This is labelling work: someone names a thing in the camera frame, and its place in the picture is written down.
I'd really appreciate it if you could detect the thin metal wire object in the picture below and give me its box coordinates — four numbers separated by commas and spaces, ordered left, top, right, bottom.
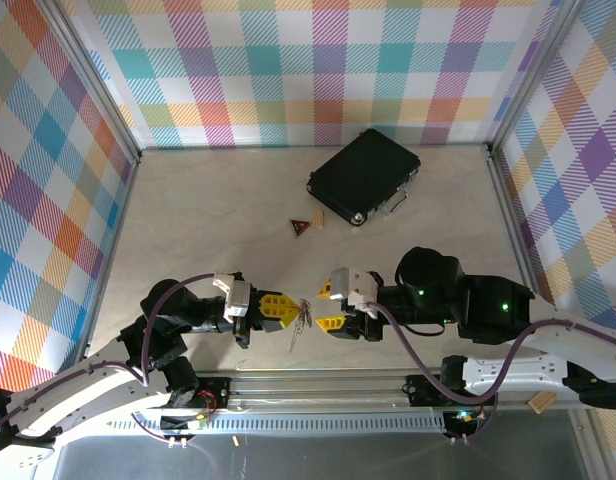
287, 297, 317, 354

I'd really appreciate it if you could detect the light wooden block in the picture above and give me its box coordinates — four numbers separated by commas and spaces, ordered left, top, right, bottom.
528, 390, 559, 415

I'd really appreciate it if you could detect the thin black cable loop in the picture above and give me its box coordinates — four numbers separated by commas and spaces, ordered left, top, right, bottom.
400, 319, 447, 338

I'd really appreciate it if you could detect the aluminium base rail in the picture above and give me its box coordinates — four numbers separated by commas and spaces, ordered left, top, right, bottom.
197, 370, 616, 414

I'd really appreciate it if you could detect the aluminium side rail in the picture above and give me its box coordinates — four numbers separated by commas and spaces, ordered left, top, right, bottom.
485, 144, 539, 301
75, 149, 142, 374

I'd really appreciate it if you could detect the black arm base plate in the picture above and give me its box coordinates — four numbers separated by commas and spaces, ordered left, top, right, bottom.
402, 374, 445, 407
195, 377, 233, 414

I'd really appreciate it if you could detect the white slotted cable duct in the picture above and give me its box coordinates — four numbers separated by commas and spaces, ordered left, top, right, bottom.
107, 412, 447, 434

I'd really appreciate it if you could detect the black hard case with handle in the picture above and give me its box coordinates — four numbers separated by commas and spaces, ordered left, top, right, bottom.
306, 128, 422, 229

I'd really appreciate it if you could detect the aluminium frame post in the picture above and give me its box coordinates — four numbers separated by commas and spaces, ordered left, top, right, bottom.
485, 0, 589, 156
37, 0, 143, 164

